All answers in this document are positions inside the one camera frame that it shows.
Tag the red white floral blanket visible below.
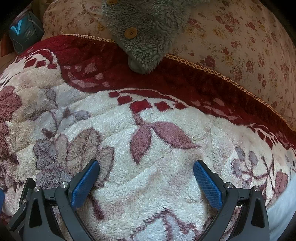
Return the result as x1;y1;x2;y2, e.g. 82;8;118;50
1;35;295;240

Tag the floral beige quilt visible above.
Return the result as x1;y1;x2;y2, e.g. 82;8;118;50
43;1;295;128

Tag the teal box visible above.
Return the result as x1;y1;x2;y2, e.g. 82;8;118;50
9;11;45;55

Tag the grey-green fleece jacket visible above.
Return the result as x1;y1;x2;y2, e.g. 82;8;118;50
102;0;205;74

